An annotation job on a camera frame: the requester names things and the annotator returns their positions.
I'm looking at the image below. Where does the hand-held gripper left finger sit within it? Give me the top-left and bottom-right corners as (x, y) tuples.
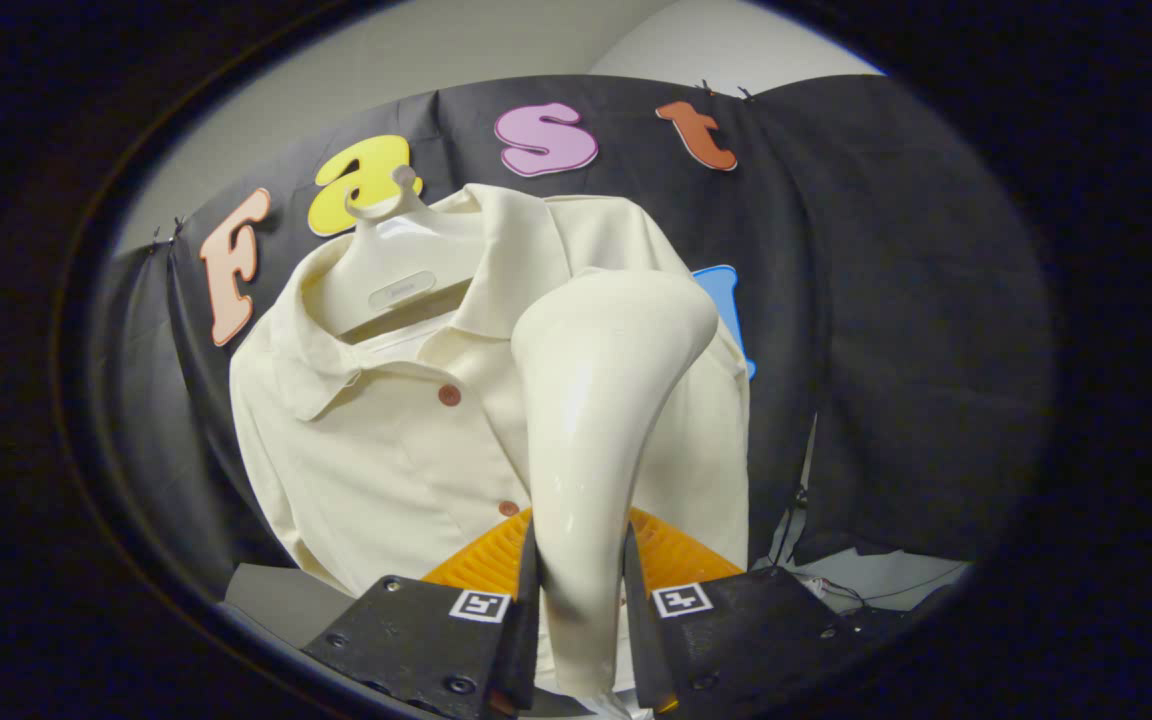
(301, 508), (542, 720)

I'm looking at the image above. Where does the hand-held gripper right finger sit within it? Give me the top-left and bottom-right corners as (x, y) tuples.
(624, 508), (872, 717)

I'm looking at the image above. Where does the white garment steamer head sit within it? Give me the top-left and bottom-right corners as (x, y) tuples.
(511, 268), (720, 699)

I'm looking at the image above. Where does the cream button-up shirt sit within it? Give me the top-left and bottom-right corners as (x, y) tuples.
(229, 183), (752, 601)

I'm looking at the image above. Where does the white clothes hanger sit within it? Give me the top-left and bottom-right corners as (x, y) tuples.
(316, 165), (487, 337)

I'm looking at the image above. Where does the black tripod stand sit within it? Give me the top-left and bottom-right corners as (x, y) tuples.
(766, 415), (819, 571)

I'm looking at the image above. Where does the grey drawer cabinet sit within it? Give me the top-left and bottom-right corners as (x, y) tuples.
(224, 562), (357, 651)

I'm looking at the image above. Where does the black backdrop cloth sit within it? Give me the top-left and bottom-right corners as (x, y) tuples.
(86, 72), (1053, 601)

